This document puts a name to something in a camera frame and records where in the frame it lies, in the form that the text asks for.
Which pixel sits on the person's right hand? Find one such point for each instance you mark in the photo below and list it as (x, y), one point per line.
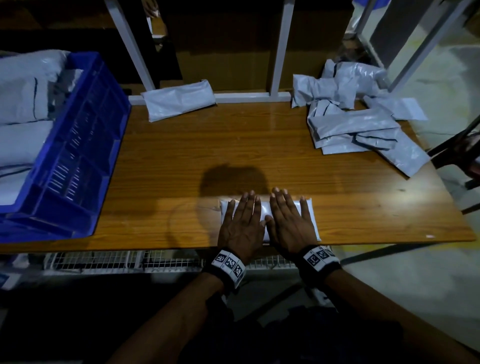
(291, 225)

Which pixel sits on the person's left hand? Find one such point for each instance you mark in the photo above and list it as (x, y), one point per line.
(240, 229)

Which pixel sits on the pile of grey mailer bags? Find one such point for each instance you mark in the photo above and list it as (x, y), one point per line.
(352, 124)

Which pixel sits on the blue plastic crate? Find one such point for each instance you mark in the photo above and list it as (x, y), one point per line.
(82, 157)

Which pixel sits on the packed white bags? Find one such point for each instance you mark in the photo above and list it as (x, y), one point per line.
(26, 97)

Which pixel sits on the person's right forearm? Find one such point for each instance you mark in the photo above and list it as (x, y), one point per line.
(397, 319)

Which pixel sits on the person's left forearm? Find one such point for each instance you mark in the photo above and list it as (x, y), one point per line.
(169, 322)

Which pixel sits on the left marker wristband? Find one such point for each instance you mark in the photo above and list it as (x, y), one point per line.
(227, 266)

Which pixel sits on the wooden table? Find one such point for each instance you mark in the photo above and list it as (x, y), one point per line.
(225, 150)

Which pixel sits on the white metal shelf leg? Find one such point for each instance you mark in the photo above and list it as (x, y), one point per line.
(281, 45)
(427, 45)
(129, 43)

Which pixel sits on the brown wooden chair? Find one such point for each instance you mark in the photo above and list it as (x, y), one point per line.
(457, 150)

